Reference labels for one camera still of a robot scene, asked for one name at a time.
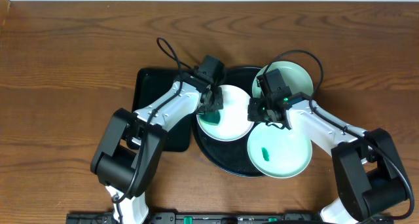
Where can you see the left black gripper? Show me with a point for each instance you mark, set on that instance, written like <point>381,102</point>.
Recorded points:
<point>212,102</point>

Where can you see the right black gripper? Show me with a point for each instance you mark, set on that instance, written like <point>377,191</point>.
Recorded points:
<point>253,115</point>

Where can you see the green scrubbing sponge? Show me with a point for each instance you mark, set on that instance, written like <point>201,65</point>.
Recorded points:
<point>211,118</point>

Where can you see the white round plate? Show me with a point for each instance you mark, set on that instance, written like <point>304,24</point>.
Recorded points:
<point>234,123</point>

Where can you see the mint green plate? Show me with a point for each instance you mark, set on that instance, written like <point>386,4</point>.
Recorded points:
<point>294,76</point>
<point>278,153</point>

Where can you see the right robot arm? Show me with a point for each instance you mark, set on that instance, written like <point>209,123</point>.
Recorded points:
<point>369,174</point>

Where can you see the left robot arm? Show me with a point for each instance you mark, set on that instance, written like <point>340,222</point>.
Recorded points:
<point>128,154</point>

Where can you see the dark rectangular sponge tray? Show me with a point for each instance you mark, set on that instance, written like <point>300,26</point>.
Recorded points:
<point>152,83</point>

